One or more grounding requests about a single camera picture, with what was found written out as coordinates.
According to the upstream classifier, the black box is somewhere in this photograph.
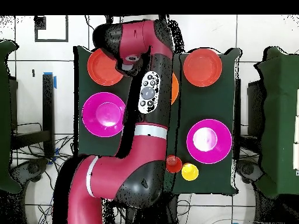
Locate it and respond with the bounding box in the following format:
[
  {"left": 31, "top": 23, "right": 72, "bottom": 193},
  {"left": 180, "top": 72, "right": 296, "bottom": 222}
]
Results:
[{"left": 246, "top": 79, "right": 266, "bottom": 137}]

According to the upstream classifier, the green cloth covered table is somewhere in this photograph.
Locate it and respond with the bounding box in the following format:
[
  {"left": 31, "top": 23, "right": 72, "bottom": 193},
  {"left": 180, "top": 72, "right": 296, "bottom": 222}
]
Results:
[
  {"left": 253, "top": 45, "right": 299, "bottom": 199},
  {"left": 0, "top": 39, "right": 23, "bottom": 194}
]

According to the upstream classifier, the red shallow bowl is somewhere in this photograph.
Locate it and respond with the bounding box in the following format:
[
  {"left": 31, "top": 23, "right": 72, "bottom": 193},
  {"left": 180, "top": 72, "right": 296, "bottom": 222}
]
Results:
[
  {"left": 183, "top": 48, "right": 223, "bottom": 88},
  {"left": 86, "top": 48, "right": 124, "bottom": 87}
]

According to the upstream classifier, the black cable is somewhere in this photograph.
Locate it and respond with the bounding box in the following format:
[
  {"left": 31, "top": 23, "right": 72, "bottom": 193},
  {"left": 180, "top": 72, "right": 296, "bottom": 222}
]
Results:
[{"left": 84, "top": 15, "right": 94, "bottom": 31}]

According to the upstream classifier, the black frame stand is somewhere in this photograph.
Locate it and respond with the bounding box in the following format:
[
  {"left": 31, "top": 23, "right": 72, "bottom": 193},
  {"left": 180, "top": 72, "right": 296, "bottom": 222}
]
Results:
[{"left": 10, "top": 73, "right": 55, "bottom": 159}]

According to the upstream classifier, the dark green tablecloth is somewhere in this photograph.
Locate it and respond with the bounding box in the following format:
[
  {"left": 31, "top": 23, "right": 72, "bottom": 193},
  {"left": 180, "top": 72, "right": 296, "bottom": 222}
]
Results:
[{"left": 73, "top": 45, "right": 242, "bottom": 197}]

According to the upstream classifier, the pink large bowl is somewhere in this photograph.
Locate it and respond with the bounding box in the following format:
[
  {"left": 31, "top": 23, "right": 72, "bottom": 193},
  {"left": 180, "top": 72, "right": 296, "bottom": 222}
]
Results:
[
  {"left": 81, "top": 92, "right": 127, "bottom": 138},
  {"left": 186, "top": 118, "right": 233, "bottom": 165}
]

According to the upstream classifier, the yellow plastic cup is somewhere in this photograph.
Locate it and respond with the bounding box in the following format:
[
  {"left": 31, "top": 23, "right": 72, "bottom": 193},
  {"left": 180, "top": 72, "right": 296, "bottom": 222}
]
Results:
[{"left": 181, "top": 162, "right": 200, "bottom": 182}]

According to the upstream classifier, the red-orange plastic cup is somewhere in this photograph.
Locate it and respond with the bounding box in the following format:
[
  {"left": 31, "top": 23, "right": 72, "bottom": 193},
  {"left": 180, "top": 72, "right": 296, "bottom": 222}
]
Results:
[{"left": 165, "top": 155, "right": 183, "bottom": 174}]

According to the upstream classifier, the blue tape strip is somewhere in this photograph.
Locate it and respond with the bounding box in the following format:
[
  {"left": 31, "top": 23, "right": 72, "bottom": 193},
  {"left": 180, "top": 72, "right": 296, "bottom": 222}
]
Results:
[{"left": 43, "top": 71, "right": 57, "bottom": 89}]

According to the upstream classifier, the tangle of black cables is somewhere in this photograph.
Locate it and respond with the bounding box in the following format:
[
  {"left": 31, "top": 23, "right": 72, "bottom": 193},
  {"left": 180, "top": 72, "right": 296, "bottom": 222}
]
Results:
[{"left": 11, "top": 122, "right": 75, "bottom": 224}]

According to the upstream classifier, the black pedestal foot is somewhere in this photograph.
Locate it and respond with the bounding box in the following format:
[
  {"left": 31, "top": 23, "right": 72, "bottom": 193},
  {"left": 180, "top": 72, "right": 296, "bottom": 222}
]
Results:
[
  {"left": 10, "top": 157, "right": 50, "bottom": 183},
  {"left": 235, "top": 159, "right": 265, "bottom": 185}
]

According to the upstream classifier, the orange large bowl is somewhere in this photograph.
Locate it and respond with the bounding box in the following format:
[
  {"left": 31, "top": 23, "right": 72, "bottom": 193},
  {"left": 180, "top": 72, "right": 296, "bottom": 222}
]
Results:
[{"left": 171, "top": 72, "right": 180, "bottom": 105}]

